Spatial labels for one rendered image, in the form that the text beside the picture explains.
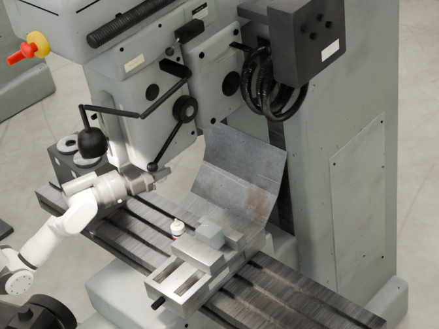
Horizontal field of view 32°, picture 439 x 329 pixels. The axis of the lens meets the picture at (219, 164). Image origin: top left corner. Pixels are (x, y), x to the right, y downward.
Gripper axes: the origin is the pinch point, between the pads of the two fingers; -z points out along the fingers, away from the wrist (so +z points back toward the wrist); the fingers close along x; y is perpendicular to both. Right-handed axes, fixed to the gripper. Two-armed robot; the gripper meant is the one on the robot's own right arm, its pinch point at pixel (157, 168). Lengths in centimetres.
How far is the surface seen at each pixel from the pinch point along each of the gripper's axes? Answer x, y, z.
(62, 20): -18, -61, 18
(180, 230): -5.8, 19.7, -1.1
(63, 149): 36.6, 7.8, 17.3
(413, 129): 95, 122, -171
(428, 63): 139, 121, -218
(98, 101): -5.6, -31.2, 12.1
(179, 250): -15.7, 17.0, 3.6
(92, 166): 24.3, 8.9, 12.5
